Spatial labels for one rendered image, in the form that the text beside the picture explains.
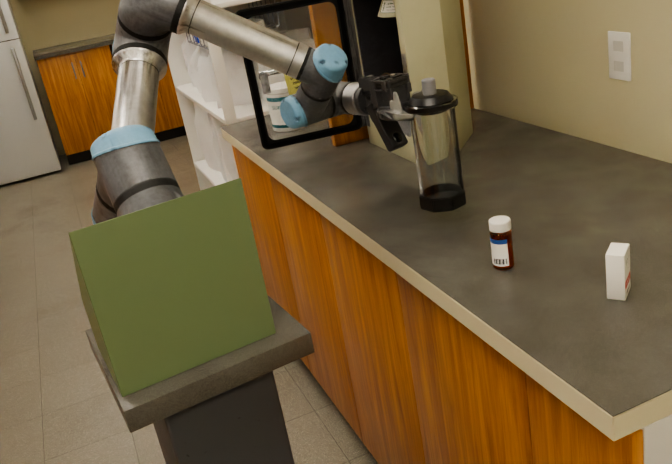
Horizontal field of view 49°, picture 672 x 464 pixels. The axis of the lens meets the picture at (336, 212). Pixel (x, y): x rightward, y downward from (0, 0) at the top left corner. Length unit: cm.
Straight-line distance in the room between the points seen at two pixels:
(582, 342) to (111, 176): 80
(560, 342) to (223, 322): 52
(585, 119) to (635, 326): 96
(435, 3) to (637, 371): 111
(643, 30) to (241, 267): 109
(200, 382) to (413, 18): 106
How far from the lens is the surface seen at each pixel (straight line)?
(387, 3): 197
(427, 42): 189
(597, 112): 200
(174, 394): 119
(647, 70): 185
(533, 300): 125
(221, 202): 115
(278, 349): 123
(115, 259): 112
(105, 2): 724
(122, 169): 128
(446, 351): 146
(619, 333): 116
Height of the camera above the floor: 156
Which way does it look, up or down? 21 degrees down
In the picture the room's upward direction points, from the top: 10 degrees counter-clockwise
